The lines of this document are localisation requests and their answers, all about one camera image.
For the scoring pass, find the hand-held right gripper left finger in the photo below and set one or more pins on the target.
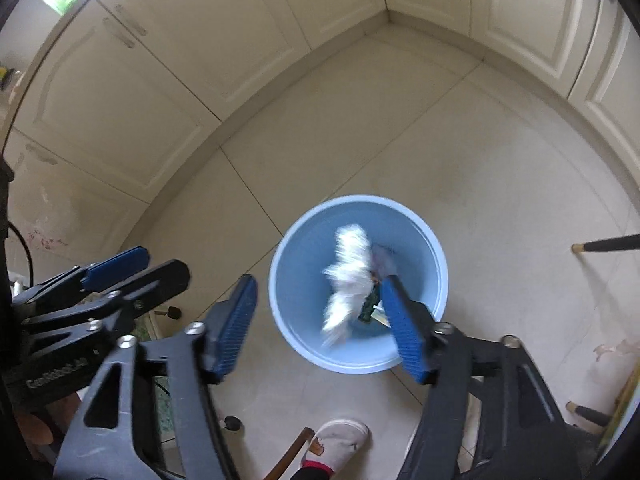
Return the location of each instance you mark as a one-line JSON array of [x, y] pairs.
[[235, 330]]

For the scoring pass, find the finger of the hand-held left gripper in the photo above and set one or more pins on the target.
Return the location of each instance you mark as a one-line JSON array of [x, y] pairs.
[[150, 287], [117, 265]]

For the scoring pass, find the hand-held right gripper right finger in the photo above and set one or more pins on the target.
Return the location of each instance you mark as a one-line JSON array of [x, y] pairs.
[[407, 335]]

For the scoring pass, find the blue plastic bin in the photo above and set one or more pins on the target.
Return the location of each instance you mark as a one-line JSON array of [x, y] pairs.
[[300, 280]]

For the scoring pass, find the white silver snack wrapper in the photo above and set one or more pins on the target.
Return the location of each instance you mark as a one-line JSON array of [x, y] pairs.
[[350, 270]]

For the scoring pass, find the dark green wrapper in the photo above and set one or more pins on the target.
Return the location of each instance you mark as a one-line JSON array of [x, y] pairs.
[[369, 305]]

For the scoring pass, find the clear plastic bag pink print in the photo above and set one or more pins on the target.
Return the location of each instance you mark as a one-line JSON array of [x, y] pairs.
[[50, 240]]

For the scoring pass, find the black round furniture foot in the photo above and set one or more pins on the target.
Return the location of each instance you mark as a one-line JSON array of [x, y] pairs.
[[233, 423]]

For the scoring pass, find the green patterned mat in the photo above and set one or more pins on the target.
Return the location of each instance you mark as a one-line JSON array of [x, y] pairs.
[[165, 405]]

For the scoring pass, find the white slipper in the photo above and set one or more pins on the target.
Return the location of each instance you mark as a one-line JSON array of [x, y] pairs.
[[335, 440]]

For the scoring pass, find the brown wooden stick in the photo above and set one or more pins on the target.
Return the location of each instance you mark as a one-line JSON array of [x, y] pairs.
[[292, 452]]

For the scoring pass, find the person's leg in black trousers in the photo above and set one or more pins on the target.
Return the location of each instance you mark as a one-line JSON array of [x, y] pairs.
[[312, 474]]

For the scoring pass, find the pale pink plastic scrap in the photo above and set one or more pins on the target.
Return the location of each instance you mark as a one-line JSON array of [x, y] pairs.
[[612, 350]]

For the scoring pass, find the black chair with white seat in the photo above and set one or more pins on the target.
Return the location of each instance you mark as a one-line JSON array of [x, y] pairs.
[[610, 243]]

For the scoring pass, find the yellow stick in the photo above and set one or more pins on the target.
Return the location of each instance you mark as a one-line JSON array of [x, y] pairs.
[[627, 395]]

